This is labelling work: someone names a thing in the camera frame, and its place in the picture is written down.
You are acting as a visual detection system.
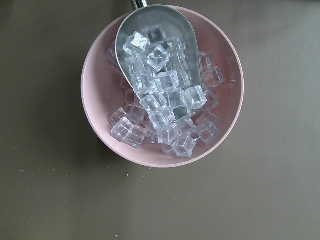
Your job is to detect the clear ice cube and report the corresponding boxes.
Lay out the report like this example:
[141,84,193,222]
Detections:
[145,44,171,72]
[171,133,196,157]
[123,31,150,56]
[185,85,207,116]

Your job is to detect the pink bowl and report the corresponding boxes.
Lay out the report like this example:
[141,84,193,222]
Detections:
[81,7,245,168]

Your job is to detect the metal ice scoop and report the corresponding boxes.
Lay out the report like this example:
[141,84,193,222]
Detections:
[115,0,202,87]

